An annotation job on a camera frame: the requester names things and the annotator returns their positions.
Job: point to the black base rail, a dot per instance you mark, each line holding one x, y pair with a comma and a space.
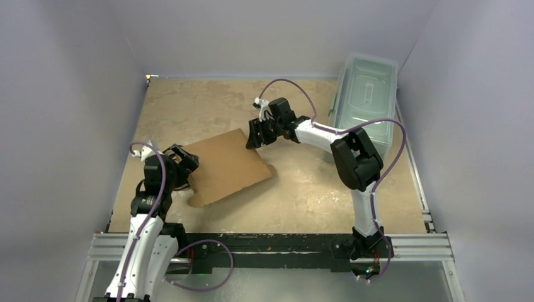
332, 251

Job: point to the clear plastic storage bin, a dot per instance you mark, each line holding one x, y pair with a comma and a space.
366, 90

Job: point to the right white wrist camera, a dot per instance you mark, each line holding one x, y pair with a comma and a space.
262, 106

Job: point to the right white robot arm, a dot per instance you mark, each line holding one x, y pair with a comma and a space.
357, 162

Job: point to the aluminium frame rail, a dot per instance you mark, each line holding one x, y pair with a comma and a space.
430, 247

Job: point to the brown cardboard box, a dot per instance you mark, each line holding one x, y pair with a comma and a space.
226, 167

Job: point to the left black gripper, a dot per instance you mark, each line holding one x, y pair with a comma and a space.
191, 160

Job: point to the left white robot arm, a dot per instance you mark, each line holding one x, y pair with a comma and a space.
152, 241

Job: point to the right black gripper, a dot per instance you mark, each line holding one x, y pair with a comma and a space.
262, 131

